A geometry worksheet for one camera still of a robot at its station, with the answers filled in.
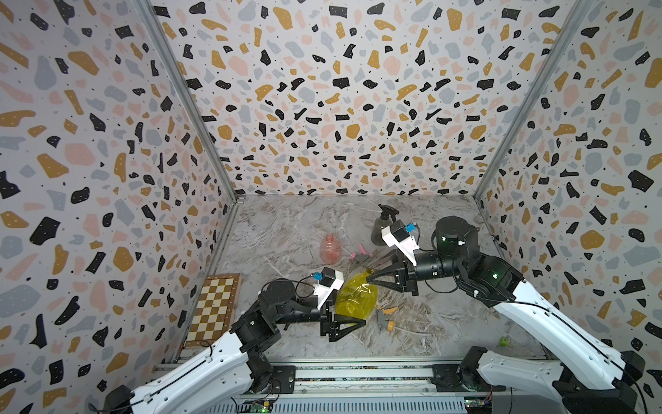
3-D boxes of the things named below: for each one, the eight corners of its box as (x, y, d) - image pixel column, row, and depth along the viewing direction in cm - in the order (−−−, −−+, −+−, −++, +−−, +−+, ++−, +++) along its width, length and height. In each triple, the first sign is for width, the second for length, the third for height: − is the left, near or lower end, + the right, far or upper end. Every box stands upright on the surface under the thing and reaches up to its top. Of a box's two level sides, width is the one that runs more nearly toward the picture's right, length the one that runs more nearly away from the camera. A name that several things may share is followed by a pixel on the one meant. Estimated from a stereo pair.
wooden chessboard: (187, 346, 82) (181, 342, 79) (212, 279, 97) (208, 274, 94) (227, 346, 82) (222, 342, 79) (246, 279, 97) (242, 274, 94)
